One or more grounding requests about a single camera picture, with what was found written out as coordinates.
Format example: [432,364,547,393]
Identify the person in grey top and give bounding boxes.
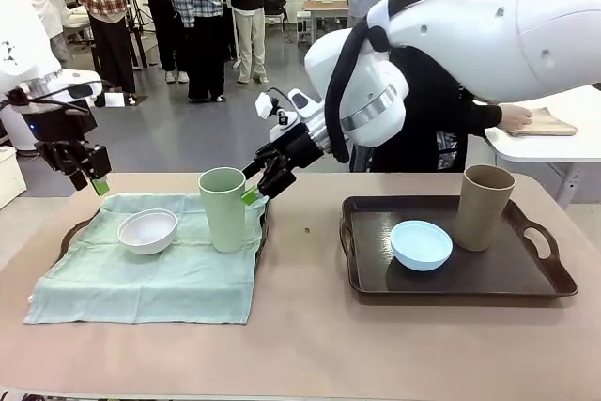
[130,0,190,85]

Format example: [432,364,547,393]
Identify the person in beige trousers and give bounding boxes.
[223,0,281,85]

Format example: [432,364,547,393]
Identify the white side table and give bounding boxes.
[483,85,601,214]

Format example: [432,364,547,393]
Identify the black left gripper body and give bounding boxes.
[21,108,100,159]

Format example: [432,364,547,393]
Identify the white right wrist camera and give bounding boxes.
[254,87,326,132]

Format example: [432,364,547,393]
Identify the person's left forearm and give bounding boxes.
[462,100,504,133]

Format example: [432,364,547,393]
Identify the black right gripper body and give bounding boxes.
[269,122,331,171]

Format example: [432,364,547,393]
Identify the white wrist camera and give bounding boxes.
[59,80,107,109]
[254,87,326,132]

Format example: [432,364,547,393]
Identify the brown topped workbench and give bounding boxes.
[301,0,351,48]

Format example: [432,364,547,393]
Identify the white storage box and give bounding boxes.
[0,145,28,210]

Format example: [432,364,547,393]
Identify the beige cloth mat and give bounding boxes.
[499,106,578,138]

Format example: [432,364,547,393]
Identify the light blue bowl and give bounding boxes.
[390,219,455,272]

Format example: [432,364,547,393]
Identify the dark brown handled tray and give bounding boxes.
[340,193,579,306]
[59,194,274,264]

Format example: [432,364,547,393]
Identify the tan tall cup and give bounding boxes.
[454,164,516,253]

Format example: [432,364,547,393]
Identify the white bowl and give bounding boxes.
[116,208,178,256]

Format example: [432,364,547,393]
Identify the pale green tall cup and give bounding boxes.
[197,166,247,254]

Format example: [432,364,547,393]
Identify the pale green cloth mat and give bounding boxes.
[23,191,270,327]

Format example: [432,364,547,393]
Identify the person in blue plaid shirt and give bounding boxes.
[162,0,231,104]

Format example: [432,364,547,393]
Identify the person in red plaid shirt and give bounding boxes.
[63,0,143,95]

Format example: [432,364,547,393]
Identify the person's left hand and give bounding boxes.
[499,103,535,133]

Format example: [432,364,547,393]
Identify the black office chair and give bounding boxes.
[263,0,288,30]

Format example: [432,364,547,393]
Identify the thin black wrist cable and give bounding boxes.
[0,85,91,115]

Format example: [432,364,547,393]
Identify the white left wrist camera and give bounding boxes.
[59,80,107,109]

